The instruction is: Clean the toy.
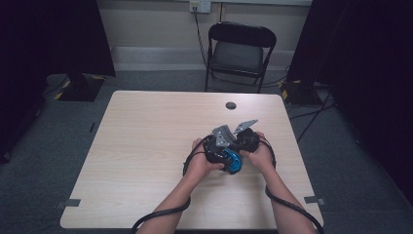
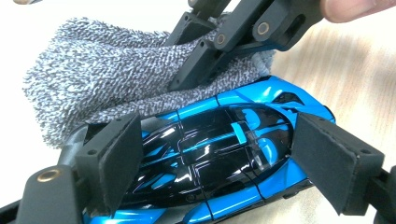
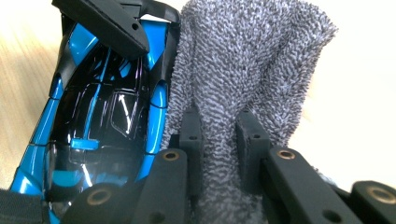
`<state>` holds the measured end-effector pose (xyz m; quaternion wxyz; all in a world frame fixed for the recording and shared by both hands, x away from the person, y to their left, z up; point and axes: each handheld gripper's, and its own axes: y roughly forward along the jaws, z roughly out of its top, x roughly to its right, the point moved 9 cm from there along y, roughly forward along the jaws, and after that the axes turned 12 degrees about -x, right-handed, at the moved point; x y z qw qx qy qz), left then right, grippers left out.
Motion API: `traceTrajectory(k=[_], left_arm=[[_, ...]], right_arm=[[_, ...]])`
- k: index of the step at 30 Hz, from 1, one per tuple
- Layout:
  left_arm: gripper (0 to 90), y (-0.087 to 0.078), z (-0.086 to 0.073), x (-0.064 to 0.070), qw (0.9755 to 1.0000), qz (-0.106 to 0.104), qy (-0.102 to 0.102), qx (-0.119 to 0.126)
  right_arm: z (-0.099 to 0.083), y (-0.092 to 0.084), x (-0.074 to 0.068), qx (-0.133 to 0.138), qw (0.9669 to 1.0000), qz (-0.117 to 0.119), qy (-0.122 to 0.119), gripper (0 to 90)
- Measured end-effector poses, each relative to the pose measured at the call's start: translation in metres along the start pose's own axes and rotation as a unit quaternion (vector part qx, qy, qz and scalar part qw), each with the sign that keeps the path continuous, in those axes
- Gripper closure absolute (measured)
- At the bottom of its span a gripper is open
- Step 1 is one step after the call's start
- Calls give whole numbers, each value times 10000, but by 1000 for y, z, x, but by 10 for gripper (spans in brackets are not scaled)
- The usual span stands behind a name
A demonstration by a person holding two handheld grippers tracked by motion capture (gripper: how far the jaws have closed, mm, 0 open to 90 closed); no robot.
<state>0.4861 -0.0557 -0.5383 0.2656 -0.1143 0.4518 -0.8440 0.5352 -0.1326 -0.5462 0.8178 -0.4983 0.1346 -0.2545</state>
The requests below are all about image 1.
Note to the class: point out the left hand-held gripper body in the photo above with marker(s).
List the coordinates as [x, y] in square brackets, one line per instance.
[216, 152]

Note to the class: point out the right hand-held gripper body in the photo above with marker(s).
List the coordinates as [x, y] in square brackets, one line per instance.
[248, 141]

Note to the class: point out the blue toy car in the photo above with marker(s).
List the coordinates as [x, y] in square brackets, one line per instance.
[234, 162]

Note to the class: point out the person's left hand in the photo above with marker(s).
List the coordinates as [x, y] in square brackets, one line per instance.
[199, 165]

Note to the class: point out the person's right hand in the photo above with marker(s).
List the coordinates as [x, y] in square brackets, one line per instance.
[264, 159]

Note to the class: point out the round grey table grommet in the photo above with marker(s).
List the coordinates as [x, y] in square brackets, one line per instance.
[231, 105]

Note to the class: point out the black stand base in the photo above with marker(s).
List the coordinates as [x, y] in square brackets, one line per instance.
[300, 94]
[81, 91]

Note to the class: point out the grey tape piece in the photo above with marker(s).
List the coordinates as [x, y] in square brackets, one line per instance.
[313, 200]
[69, 203]

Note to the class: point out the black folding chair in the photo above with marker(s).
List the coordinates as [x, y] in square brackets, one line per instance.
[242, 34]

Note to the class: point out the small black tape strip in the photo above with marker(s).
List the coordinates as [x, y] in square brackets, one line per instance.
[92, 127]

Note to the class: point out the black curtain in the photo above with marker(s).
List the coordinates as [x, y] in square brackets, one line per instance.
[48, 39]
[373, 65]

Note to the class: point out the white wall socket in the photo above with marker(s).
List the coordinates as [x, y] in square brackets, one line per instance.
[203, 6]

